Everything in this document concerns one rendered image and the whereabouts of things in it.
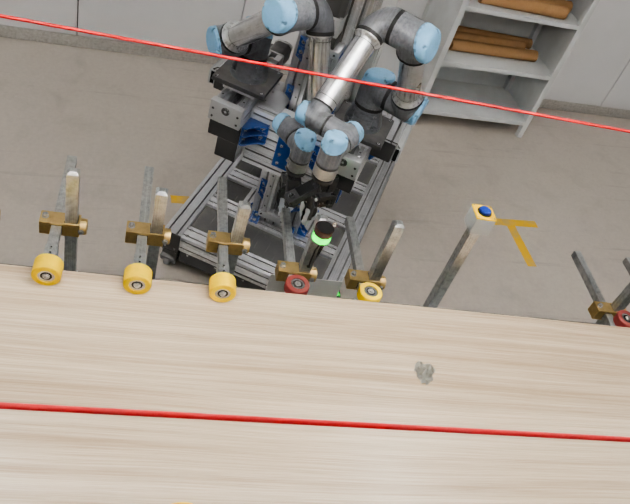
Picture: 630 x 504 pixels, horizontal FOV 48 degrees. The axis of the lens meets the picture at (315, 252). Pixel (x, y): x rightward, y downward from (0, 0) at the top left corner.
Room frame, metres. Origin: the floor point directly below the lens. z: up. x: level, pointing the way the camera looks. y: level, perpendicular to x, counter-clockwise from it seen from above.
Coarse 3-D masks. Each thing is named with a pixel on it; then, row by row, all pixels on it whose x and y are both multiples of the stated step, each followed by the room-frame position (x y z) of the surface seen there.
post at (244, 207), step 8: (240, 208) 1.59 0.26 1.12; (248, 208) 1.60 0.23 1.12; (240, 216) 1.60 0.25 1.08; (248, 216) 1.60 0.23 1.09; (240, 224) 1.60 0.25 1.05; (232, 232) 1.61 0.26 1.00; (240, 232) 1.60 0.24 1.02; (232, 240) 1.59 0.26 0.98; (240, 240) 1.60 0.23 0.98; (232, 256) 1.60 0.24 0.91; (232, 264) 1.60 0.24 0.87; (232, 272) 1.60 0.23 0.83
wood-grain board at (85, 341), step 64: (0, 320) 1.07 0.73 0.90; (64, 320) 1.14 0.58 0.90; (128, 320) 1.22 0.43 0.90; (192, 320) 1.30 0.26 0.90; (256, 320) 1.39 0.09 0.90; (320, 320) 1.48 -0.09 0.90; (384, 320) 1.57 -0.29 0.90; (448, 320) 1.68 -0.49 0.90; (512, 320) 1.79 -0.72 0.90; (0, 384) 0.90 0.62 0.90; (64, 384) 0.96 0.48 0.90; (128, 384) 1.02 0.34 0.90; (192, 384) 1.09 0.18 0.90; (256, 384) 1.17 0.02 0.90; (320, 384) 1.25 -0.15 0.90; (384, 384) 1.33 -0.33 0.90; (448, 384) 1.42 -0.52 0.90; (512, 384) 1.51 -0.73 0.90; (576, 384) 1.61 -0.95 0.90; (0, 448) 0.74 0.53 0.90; (64, 448) 0.80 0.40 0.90; (128, 448) 0.86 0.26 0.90; (192, 448) 0.92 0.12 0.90; (256, 448) 0.98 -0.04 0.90; (320, 448) 1.05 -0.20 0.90; (384, 448) 1.12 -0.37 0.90; (448, 448) 1.19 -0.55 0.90; (512, 448) 1.27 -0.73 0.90; (576, 448) 1.36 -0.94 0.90
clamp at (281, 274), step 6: (288, 264) 1.69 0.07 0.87; (294, 264) 1.70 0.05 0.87; (276, 270) 1.67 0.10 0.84; (282, 270) 1.65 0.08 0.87; (288, 270) 1.66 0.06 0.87; (294, 270) 1.67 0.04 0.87; (312, 270) 1.70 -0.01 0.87; (276, 276) 1.65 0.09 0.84; (282, 276) 1.65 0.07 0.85; (306, 276) 1.68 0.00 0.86; (312, 276) 1.69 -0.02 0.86
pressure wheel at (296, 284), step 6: (294, 276) 1.61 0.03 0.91; (300, 276) 1.62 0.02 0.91; (288, 282) 1.58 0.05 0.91; (294, 282) 1.59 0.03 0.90; (300, 282) 1.60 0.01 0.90; (306, 282) 1.60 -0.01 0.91; (288, 288) 1.55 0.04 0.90; (294, 288) 1.56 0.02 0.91; (300, 288) 1.57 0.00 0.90; (306, 288) 1.58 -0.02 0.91; (306, 294) 1.58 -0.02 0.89
